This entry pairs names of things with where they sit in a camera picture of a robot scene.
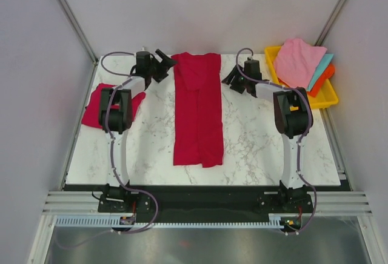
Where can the left aluminium frame post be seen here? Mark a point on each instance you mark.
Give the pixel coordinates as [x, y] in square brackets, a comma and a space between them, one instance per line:
[75, 25]

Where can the right aluminium frame post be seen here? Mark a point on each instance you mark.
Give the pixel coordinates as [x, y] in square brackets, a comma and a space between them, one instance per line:
[334, 15]

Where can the pink t-shirt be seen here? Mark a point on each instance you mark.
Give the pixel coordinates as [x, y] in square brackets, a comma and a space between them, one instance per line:
[297, 61]

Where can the orange t-shirt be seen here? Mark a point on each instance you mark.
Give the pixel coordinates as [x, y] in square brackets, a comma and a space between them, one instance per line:
[319, 77]

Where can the yellow plastic tray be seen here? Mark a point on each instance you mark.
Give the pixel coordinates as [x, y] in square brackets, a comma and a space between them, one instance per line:
[325, 98]

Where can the light blue t-shirt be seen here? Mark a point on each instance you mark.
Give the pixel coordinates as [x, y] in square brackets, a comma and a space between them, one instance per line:
[327, 58]

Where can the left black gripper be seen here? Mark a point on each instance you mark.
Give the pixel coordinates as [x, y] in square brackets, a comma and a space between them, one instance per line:
[162, 74]

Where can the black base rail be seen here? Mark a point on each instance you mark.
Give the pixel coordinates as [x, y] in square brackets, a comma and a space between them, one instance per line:
[205, 204]

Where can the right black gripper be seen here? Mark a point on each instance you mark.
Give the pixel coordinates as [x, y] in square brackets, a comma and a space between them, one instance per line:
[234, 86]

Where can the aluminium frame post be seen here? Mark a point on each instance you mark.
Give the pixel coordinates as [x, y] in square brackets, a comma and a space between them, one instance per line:
[75, 25]
[334, 15]

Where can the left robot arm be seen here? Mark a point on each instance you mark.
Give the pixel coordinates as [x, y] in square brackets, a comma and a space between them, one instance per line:
[115, 116]

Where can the white slotted cable duct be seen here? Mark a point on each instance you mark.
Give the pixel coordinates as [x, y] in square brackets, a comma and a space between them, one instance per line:
[121, 222]

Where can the red t-shirt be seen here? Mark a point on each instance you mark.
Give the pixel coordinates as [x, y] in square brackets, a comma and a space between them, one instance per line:
[91, 114]
[198, 110]

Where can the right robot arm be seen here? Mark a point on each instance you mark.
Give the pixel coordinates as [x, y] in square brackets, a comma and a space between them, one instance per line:
[293, 120]

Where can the folded red t-shirt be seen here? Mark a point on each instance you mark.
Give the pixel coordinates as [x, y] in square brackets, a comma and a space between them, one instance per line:
[91, 114]

